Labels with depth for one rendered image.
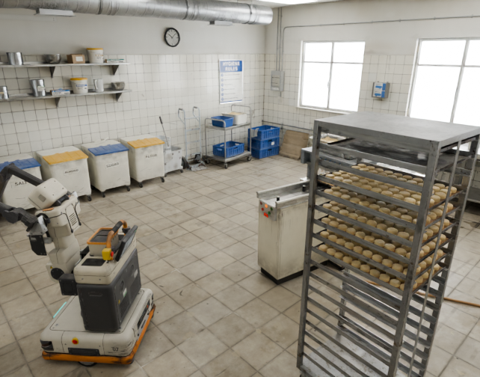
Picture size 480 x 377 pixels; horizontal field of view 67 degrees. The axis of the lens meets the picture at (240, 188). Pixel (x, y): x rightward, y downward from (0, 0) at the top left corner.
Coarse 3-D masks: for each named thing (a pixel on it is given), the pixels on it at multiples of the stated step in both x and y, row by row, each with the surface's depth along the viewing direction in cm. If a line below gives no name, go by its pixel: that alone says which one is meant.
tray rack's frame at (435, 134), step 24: (336, 120) 190; (360, 120) 190; (384, 120) 190; (408, 120) 190; (432, 120) 190; (432, 144) 149; (432, 168) 151; (456, 216) 191; (456, 240) 196; (408, 264) 169; (432, 264) 184; (408, 288) 172; (336, 336) 275; (432, 336) 217; (336, 360) 254
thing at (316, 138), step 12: (312, 156) 199; (312, 168) 201; (312, 180) 203; (312, 192) 205; (312, 204) 207; (312, 216) 210; (312, 228) 214; (312, 240) 217; (300, 324) 239; (300, 336) 241; (300, 348) 244; (300, 360) 247
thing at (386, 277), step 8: (320, 248) 218; (328, 248) 217; (336, 248) 217; (336, 256) 209; (344, 256) 213; (352, 256) 209; (352, 264) 202; (360, 264) 201; (368, 264) 201; (368, 272) 197; (376, 272) 193; (384, 272) 197; (384, 280) 188; (392, 280) 187; (400, 280) 188; (416, 280) 188; (424, 280) 190; (400, 288) 183
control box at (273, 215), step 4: (260, 200) 346; (264, 200) 344; (260, 204) 347; (264, 204) 342; (268, 204) 336; (272, 204) 336; (260, 208) 349; (264, 208) 343; (268, 208) 337; (272, 208) 332; (260, 212) 350; (264, 212) 344; (272, 212) 333; (276, 212) 332; (268, 216) 340; (272, 216) 334; (276, 216) 334; (272, 220) 336; (276, 220) 335
